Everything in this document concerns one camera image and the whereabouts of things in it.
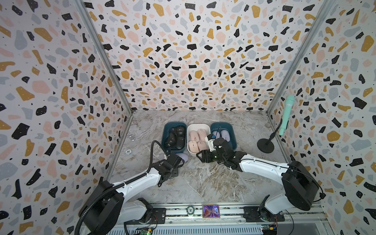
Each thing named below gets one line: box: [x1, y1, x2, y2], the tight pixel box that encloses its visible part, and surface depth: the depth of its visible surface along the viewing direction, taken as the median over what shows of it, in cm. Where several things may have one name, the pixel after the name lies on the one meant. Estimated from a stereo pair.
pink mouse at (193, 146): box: [188, 140, 200, 154], surface depth 99 cm
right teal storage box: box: [210, 121, 238, 151], surface depth 108 cm
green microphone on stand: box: [257, 94, 296, 154], surface depth 81 cm
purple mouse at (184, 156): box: [175, 152, 189, 163], surface depth 96 cm
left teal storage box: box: [161, 121, 188, 154], surface depth 100 cm
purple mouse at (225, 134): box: [220, 129, 231, 142], surface depth 108 cm
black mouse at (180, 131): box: [176, 125, 186, 138], surface depth 104 cm
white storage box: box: [187, 123, 212, 157], surface depth 104 cm
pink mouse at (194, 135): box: [189, 130, 200, 142], surface depth 105 cm
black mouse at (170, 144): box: [164, 140, 177, 148], surface depth 99 cm
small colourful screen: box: [202, 204, 221, 218], surface depth 76 cm
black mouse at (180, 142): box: [175, 136, 186, 150], surface depth 98 cm
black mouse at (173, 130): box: [168, 127, 177, 136], surface depth 108 cm
